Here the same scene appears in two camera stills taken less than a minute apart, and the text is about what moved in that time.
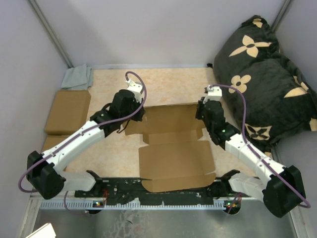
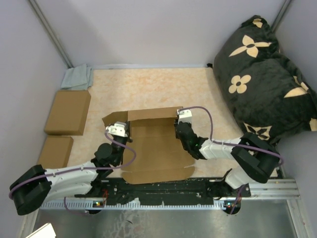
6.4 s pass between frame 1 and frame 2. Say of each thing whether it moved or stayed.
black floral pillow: stayed
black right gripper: moved
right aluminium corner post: stayed
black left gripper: moved
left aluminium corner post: stayed
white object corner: stayed
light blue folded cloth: stayed
